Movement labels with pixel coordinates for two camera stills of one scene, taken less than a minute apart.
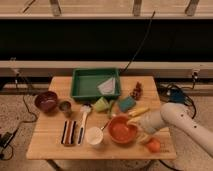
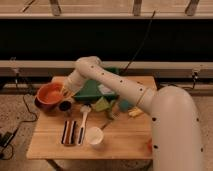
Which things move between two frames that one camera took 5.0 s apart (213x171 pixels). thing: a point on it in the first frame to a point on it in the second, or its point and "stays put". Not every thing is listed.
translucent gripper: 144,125 to 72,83
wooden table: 99,129 stays put
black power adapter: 5,138 stays put
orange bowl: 120,131 to 49,94
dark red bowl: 46,101 stays put
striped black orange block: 68,132 stays put
